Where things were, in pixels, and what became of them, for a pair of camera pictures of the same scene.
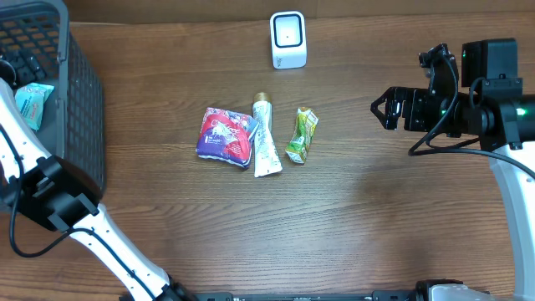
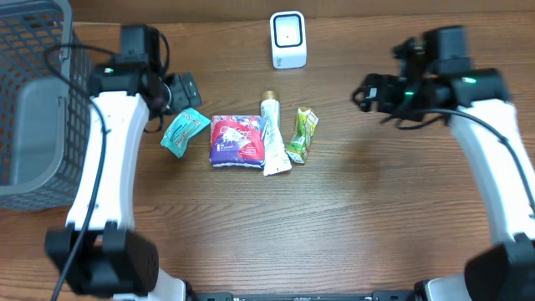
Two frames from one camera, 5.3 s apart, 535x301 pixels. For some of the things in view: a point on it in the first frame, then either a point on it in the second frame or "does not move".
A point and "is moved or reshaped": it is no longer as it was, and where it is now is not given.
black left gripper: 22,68 → 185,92
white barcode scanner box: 288,32 does not move
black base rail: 406,295 does not move
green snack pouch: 307,119 does not move
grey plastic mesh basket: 72,121 does not move
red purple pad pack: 226,136 is moved or reshaped
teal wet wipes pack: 30,99 → 180,129
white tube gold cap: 267,161 is moved or reshaped
